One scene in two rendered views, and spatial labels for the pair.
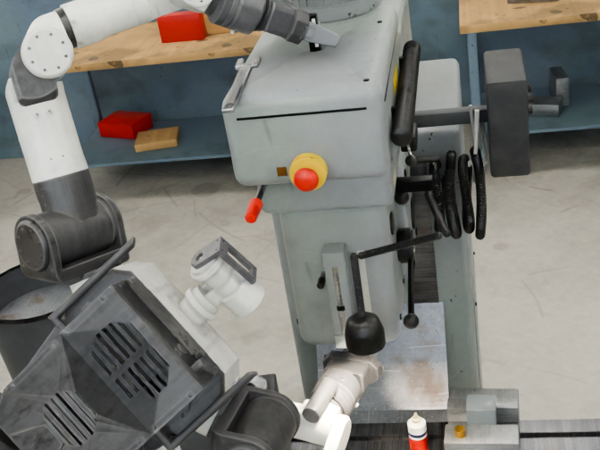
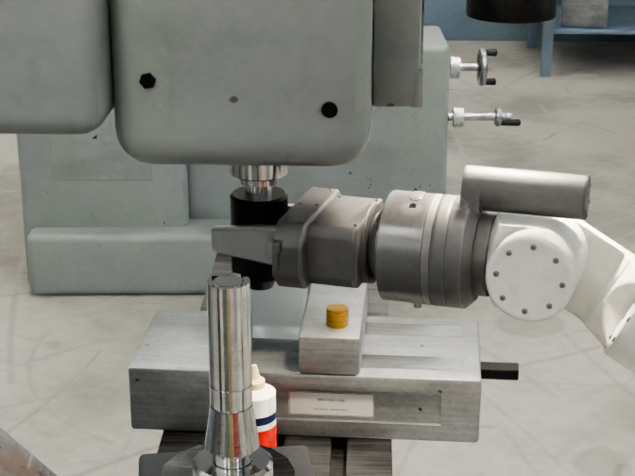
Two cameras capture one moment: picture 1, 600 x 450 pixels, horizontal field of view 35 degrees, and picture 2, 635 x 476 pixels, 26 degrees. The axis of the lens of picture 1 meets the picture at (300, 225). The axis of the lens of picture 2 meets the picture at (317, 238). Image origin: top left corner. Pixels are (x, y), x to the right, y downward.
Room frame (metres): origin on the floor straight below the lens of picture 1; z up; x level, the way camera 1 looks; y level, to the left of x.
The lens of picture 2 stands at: (1.75, 0.97, 1.61)
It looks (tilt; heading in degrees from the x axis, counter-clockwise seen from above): 20 degrees down; 260
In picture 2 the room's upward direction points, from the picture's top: straight up
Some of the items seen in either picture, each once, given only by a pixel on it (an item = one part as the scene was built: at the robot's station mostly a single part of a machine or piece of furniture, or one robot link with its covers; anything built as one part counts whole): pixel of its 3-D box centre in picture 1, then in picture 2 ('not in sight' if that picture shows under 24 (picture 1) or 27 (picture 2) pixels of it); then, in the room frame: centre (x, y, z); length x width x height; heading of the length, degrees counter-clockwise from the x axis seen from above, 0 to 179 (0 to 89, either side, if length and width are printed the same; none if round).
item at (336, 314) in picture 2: (460, 431); (337, 315); (1.51, -0.26, 1.07); 0.02 x 0.02 x 0.02
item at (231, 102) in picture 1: (239, 83); not in sight; (1.48, 0.06, 1.89); 0.24 x 0.04 x 0.01; 170
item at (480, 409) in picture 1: (481, 413); (280, 299); (1.56, -0.31, 1.07); 0.06 x 0.05 x 0.06; 75
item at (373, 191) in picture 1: (334, 147); not in sight; (1.65, -0.09, 1.68); 0.34 x 0.24 x 0.10; 167
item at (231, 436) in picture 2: not in sight; (230, 372); (1.67, 0.27, 1.27); 0.03 x 0.03 x 0.11
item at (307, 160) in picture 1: (308, 171); not in sight; (1.38, -0.03, 1.76); 0.06 x 0.02 x 0.06; 77
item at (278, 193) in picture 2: not in sight; (259, 198); (1.61, -0.08, 1.26); 0.05 x 0.05 x 0.01
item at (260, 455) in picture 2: not in sight; (232, 467); (1.67, 0.27, 1.21); 0.05 x 0.05 x 0.01
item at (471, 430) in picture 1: (481, 441); (334, 325); (1.50, -0.30, 1.04); 0.15 x 0.06 x 0.04; 75
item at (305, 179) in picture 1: (306, 178); not in sight; (1.36, -0.02, 1.76); 0.04 x 0.03 x 0.04; 77
